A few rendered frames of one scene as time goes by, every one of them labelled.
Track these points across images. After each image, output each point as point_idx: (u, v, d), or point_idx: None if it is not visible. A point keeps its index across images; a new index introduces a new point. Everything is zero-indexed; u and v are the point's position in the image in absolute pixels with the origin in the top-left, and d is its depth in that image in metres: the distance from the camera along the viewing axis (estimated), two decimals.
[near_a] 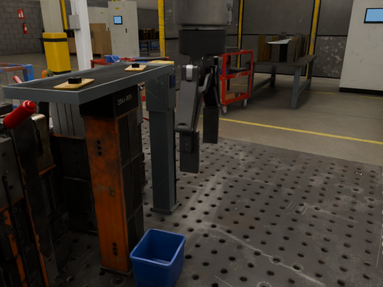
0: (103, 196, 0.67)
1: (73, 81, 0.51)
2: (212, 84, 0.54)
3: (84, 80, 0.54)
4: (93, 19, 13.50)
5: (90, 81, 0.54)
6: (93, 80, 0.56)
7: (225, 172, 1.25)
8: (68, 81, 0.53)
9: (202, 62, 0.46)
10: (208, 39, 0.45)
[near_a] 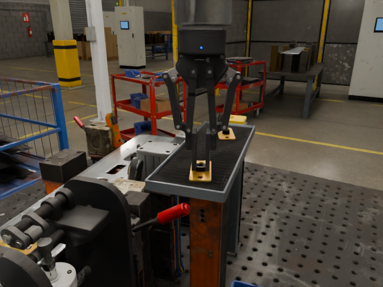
0: (200, 257, 0.72)
1: (200, 169, 0.56)
2: None
3: (204, 164, 0.59)
4: None
5: (211, 165, 0.58)
6: (209, 161, 0.61)
7: (274, 207, 1.30)
8: (191, 167, 0.58)
9: (224, 58, 0.51)
10: None
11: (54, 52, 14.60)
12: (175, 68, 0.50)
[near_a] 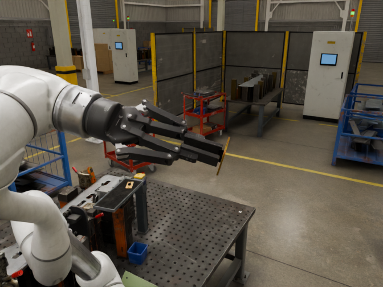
0: (118, 231, 1.96)
1: (219, 158, 0.56)
2: (145, 124, 0.56)
3: (223, 152, 0.53)
4: (96, 39, 14.79)
5: (221, 160, 0.53)
6: (224, 152, 0.51)
7: (174, 211, 2.54)
8: (225, 145, 0.55)
9: (110, 136, 0.54)
10: (92, 126, 0.54)
11: (55, 65, 15.84)
12: (135, 110, 0.59)
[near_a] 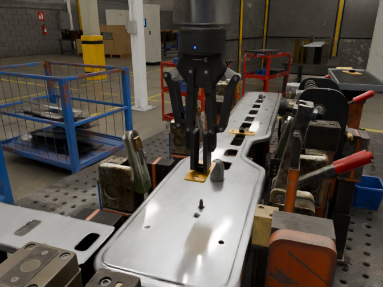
0: None
1: (199, 169, 0.56)
2: (198, 87, 0.53)
3: None
4: (113, 21, 13.94)
5: (213, 167, 0.58)
6: (214, 163, 0.60)
7: None
8: None
9: (224, 59, 0.50)
10: (224, 37, 0.50)
11: (68, 50, 14.99)
12: (175, 67, 0.51)
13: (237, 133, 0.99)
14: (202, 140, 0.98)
